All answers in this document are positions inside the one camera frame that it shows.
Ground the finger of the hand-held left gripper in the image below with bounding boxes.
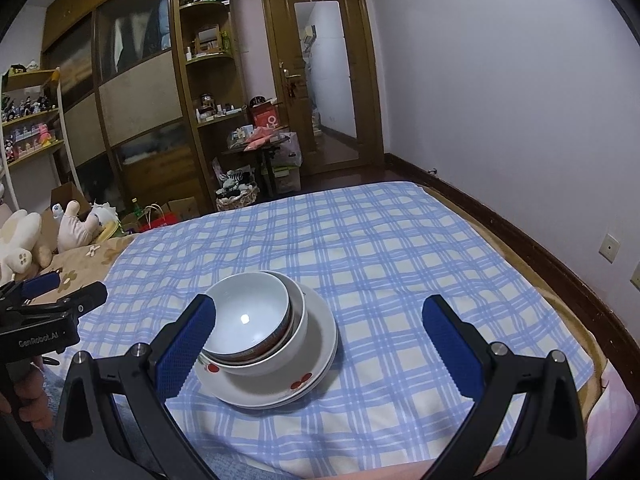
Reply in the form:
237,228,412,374
14,281,109,318
0,272,62,307

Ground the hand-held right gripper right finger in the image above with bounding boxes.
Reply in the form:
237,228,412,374
421,294,587,480

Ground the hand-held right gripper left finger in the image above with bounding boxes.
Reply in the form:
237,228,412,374
52,294,217,480

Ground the red bowl white inside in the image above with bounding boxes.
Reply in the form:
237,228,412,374
202,273,292,358

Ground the plain white bowl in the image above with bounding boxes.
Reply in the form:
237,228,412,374
200,270,309,377

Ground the white cherry plate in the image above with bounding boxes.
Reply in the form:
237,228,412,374
194,282,339,408

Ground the person's left hand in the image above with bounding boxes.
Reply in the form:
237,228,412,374
15,364,52,431

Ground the cream plush toy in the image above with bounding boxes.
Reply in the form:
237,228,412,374
0,208,43,286

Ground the white pink plush toy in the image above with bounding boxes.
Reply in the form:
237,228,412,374
50,200,121,253

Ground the open cardboard box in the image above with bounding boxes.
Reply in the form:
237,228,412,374
40,182,93,226

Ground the blue plaid cloth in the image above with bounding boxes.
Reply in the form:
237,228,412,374
80,180,596,471

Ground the red paper bag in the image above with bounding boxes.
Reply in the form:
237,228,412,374
137,203,180,232

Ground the closed cardboard box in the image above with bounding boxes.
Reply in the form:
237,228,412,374
167,196,200,221

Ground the row of small figurines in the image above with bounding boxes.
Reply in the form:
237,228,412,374
0,92,58,161

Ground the wicker basket of socks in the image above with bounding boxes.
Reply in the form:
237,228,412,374
215,170,261,212

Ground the small black side table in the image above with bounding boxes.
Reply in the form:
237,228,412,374
221,135,296,198

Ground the clear plastic storage box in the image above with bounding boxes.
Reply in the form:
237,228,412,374
272,165,302,193

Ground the wooden display shelf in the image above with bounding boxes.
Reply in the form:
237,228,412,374
0,67,81,211

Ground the wooden wardrobe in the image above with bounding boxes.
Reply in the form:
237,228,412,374
40,0,206,221

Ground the pink packet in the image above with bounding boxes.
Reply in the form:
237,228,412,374
243,127,273,152

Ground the translucent plastic bag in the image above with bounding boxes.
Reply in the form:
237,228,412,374
277,131,303,168

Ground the red gift box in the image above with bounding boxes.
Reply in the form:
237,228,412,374
250,101,281,130

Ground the wooden corner shelf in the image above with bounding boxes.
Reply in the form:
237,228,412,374
175,0,251,211

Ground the wooden door with mirror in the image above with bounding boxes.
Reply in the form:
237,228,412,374
259,0,385,173

